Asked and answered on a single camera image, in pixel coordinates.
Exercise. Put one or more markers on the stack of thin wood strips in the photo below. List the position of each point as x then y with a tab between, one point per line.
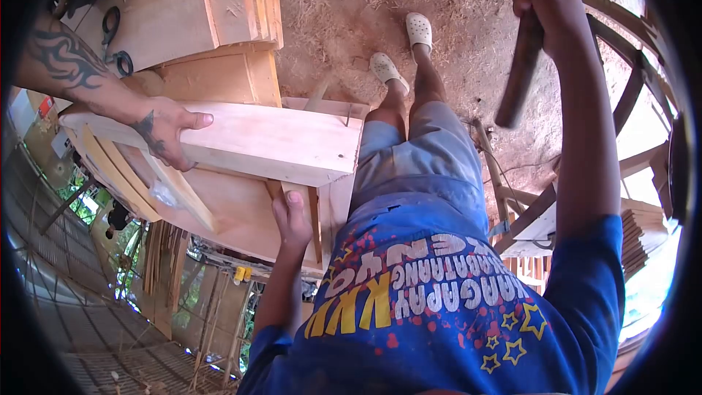
641	236

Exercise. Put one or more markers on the thick light wooden plank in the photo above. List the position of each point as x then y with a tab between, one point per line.
263	140

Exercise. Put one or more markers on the person's left fingers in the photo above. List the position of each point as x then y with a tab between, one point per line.
295	206

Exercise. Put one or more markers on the person's right hand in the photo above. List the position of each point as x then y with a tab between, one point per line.
556	11

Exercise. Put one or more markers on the plywood box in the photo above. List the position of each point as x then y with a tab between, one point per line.
241	214

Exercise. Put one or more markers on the light wooden block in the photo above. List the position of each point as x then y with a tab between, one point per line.
219	77

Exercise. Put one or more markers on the large wooden board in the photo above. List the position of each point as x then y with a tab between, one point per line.
159	5

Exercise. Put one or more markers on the dark wooden frame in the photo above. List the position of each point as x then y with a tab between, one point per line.
630	88

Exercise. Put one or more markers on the metal nail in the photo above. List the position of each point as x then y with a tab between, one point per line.
348	114

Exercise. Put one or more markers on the person's left hand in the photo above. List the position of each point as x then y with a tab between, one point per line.
293	230

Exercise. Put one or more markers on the dark brown wooden stick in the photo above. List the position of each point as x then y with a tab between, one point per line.
518	77

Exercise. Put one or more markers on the person's body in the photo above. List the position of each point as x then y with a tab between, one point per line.
439	307

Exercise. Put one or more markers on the black scissors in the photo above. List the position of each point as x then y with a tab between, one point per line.
112	38

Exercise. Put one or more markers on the curved wooden slats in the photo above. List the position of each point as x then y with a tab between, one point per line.
126	175

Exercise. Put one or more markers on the person's legs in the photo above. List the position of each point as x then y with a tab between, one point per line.
422	142

